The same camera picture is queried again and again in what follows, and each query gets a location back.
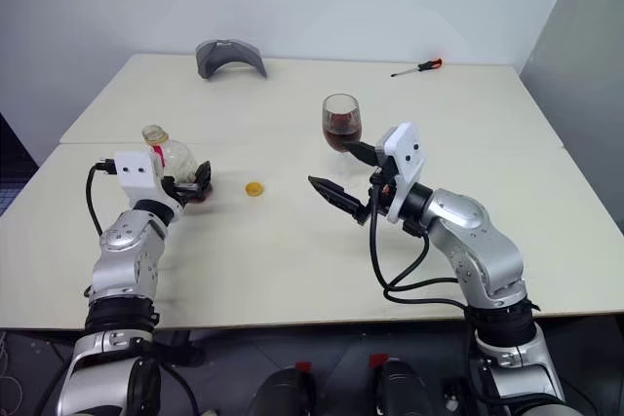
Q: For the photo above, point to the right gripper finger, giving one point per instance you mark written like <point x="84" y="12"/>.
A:
<point x="365" y="153"/>
<point x="341" y="197"/>

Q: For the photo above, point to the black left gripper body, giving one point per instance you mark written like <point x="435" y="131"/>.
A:
<point x="174" y="199"/>

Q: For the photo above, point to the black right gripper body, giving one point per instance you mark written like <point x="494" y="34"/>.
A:
<point x="378" y="197"/>

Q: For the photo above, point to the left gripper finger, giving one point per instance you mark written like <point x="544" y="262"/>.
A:
<point x="203" y="175"/>
<point x="187" y="188"/>

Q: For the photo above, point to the clear plastic drink bottle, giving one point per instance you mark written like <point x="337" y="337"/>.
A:
<point x="180" y="158"/>

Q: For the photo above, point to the clear wine glass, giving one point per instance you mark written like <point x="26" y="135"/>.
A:
<point x="341" y="136"/>

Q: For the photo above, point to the yellow bottle cap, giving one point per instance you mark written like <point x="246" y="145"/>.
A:
<point x="255" y="189"/>

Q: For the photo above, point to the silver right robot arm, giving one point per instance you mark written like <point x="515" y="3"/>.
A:
<point x="463" y="226"/>

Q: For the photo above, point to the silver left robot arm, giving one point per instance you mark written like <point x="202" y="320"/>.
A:
<point x="127" y="240"/>

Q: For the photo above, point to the grey curved plastic object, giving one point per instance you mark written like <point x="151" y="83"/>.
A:
<point x="244" y="53"/>

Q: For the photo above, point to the red tape tab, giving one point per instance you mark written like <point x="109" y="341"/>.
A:
<point x="379" y="360"/>
<point x="303" y="366"/>

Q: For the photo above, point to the dark rounded shape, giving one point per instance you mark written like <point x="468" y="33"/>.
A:
<point x="407" y="389"/>
<point x="285" y="394"/>

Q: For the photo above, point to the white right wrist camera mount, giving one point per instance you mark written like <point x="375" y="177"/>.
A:
<point x="404" y="153"/>

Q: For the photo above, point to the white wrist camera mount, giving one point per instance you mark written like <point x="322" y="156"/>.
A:
<point x="404" y="153"/>
<point x="139" y="177"/>

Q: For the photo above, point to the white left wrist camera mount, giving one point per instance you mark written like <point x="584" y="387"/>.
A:
<point x="139" y="177"/>

